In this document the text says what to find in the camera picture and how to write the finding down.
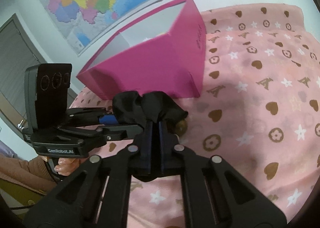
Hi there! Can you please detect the grey door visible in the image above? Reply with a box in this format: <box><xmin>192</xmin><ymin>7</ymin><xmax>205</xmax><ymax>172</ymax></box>
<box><xmin>0</xmin><ymin>13</ymin><xmax>78</xmax><ymax>131</ymax></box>

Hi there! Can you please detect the person's left hand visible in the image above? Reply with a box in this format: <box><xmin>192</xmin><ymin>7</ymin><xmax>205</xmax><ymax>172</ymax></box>
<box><xmin>54</xmin><ymin>157</ymin><xmax>80</xmax><ymax>176</ymax></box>

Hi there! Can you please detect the pink printed blanket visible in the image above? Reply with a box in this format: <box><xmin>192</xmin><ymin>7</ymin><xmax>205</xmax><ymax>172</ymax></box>
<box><xmin>67</xmin><ymin>3</ymin><xmax>320</xmax><ymax>228</ymax></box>

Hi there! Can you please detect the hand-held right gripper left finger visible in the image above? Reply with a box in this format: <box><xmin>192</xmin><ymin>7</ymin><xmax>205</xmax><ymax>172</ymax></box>
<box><xmin>22</xmin><ymin>120</ymin><xmax>153</xmax><ymax>228</ymax></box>

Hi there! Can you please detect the brown round ball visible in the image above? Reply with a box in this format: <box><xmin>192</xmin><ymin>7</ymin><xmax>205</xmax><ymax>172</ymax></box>
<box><xmin>174</xmin><ymin>120</ymin><xmax>188</xmax><ymax>136</ymax></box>

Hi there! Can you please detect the pink cardboard box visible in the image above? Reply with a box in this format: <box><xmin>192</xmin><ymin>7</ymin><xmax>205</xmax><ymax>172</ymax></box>
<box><xmin>76</xmin><ymin>0</ymin><xmax>207</xmax><ymax>100</ymax></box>

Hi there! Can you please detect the light purple cloth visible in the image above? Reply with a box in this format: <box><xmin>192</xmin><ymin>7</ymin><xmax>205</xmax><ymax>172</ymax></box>
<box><xmin>0</xmin><ymin>140</ymin><xmax>14</xmax><ymax>160</ymax></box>

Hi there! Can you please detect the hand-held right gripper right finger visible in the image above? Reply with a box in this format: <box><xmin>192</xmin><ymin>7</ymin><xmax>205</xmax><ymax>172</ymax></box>
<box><xmin>158</xmin><ymin>121</ymin><xmax>287</xmax><ymax>228</ymax></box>

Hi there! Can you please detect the person's left forearm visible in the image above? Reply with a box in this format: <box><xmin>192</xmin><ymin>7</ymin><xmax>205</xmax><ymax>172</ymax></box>
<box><xmin>0</xmin><ymin>154</ymin><xmax>57</xmax><ymax>190</ymax></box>

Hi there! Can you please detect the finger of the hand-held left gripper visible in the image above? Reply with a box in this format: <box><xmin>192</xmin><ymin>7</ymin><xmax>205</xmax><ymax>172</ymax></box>
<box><xmin>57</xmin><ymin>123</ymin><xmax>143</xmax><ymax>143</ymax></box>
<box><xmin>65</xmin><ymin>107</ymin><xmax>118</xmax><ymax>127</ymax></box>

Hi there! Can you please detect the colourful wall map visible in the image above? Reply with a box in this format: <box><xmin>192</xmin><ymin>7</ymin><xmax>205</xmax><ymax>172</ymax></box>
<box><xmin>37</xmin><ymin>0</ymin><xmax>242</xmax><ymax>56</ymax></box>

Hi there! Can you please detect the black cable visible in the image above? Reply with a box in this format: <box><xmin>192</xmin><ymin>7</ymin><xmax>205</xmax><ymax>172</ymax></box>
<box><xmin>10</xmin><ymin>160</ymin><xmax>62</xmax><ymax>211</ymax></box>

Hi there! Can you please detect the black cloth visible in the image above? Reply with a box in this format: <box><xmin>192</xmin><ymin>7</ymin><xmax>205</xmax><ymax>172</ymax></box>
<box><xmin>111</xmin><ymin>90</ymin><xmax>189</xmax><ymax>183</ymax></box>

